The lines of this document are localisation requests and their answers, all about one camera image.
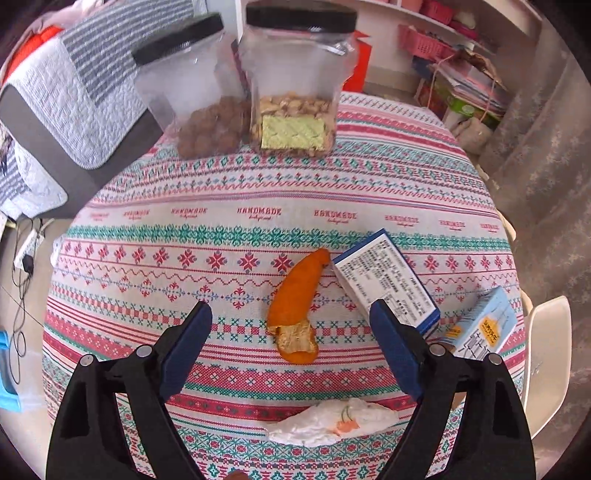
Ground white power strip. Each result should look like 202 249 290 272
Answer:
14 230 43 273

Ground grey sofa with quilt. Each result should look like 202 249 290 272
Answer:
0 0 209 223

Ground white shelf unit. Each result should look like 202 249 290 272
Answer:
355 0 546 62

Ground black cable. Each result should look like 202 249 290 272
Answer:
8 217 35 384

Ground tied stack of papers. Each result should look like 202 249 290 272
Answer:
428 50 509 117

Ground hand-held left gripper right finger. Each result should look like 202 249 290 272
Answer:
369 298 537 480

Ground light blue carton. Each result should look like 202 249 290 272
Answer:
436 286 518 359

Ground plastic jar with brown nuts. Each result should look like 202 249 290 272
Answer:
131 13 253 160

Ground blue plastic object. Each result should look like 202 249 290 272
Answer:
0 327 25 412

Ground white and blue box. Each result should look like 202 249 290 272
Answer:
332 228 441 337

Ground white chair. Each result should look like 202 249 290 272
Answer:
525 295 573 440

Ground white bag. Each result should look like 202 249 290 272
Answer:
451 115 491 149

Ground pink plastic basket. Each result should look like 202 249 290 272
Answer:
399 23 456 59

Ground orange peel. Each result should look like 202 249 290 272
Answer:
267 248 332 365

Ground white printed wrapper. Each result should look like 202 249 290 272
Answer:
268 399 400 446

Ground orange cushion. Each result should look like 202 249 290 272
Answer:
14 25 64 66

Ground plastic jar with green label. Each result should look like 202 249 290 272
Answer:
238 0 360 158

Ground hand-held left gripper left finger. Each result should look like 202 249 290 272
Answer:
45 301 213 480

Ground red cardboard box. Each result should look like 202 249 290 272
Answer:
342 30 373 93

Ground floral beige curtain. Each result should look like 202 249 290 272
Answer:
480 28 591 301

